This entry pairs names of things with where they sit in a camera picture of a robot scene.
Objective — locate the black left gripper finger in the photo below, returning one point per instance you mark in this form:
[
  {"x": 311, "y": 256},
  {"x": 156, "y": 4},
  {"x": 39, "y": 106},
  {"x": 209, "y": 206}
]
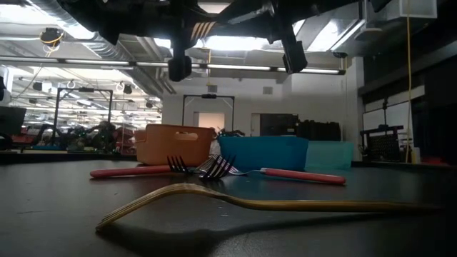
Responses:
[{"x": 179, "y": 68}]

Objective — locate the gold fork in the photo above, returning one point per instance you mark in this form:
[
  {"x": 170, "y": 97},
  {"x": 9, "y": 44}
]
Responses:
[{"x": 285, "y": 205}]

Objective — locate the black pegboard rack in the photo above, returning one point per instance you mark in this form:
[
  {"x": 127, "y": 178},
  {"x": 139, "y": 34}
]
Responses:
[{"x": 383, "y": 142}]

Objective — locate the dark side monitor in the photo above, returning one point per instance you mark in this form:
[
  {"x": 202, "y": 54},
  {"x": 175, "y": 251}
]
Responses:
[{"x": 12, "y": 119}]

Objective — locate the fork with dark tines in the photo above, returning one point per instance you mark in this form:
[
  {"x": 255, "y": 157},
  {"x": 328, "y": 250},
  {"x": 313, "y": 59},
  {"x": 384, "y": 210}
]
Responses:
[{"x": 218, "y": 171}]

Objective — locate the blue plastic bin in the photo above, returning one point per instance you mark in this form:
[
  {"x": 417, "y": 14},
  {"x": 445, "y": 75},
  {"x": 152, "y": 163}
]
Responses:
[{"x": 264, "y": 153}]

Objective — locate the teal plastic bin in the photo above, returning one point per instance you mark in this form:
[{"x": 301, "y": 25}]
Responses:
[{"x": 330, "y": 155}]

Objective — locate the orange plastic bin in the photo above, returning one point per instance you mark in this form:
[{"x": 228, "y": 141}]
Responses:
[{"x": 164, "y": 146}]

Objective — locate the black equipment cases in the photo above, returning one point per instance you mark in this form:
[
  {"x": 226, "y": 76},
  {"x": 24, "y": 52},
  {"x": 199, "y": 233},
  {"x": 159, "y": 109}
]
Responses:
[{"x": 317, "y": 130}]

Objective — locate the black gantry frame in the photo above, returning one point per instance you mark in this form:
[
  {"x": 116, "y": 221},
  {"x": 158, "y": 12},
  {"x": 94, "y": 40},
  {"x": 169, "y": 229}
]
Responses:
[
  {"x": 208, "y": 96},
  {"x": 84, "y": 90}
]

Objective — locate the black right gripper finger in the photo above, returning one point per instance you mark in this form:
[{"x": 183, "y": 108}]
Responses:
[{"x": 294, "y": 53}]

